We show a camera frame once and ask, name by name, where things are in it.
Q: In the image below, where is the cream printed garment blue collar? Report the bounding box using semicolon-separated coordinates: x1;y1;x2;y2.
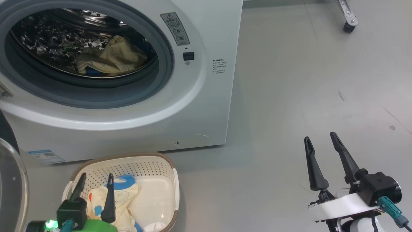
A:
86;175;142;232

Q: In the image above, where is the cream perforated laundry basket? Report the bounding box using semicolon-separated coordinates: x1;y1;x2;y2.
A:
62;152;180;232

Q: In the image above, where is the stainless steel washing machine drum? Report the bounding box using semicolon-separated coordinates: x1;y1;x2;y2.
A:
10;8;158;78

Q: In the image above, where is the blue energy label sticker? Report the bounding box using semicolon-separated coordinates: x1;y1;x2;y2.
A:
27;149;65;164

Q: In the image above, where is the white front-load washing machine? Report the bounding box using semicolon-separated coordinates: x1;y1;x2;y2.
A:
0;0;243;163

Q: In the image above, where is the round drain filter cover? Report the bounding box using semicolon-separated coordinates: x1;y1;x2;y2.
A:
175;134;210;148

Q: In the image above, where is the grey caster foot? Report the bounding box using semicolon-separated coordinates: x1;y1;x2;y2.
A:
335;0;358;33

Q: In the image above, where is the grey warning sticker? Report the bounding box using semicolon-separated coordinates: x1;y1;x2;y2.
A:
160;12;190;46

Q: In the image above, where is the grey washing machine door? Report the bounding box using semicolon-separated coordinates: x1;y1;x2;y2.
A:
0;110;29;232

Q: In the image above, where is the metal door hinge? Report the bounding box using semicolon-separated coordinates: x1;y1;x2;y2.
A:
0;82;13;98

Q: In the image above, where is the right camera cable teal connector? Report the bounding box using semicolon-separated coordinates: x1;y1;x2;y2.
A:
377;196;412;232

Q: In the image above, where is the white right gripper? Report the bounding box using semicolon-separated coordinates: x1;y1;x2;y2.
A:
304;131;380;223

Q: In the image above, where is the cream garment with blue cuffs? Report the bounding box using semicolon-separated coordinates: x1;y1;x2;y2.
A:
77;35;148;76

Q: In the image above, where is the small printed text label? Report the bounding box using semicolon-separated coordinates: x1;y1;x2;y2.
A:
212;59;228;74

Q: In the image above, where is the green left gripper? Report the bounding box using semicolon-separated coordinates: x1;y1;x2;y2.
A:
69;173;118;232

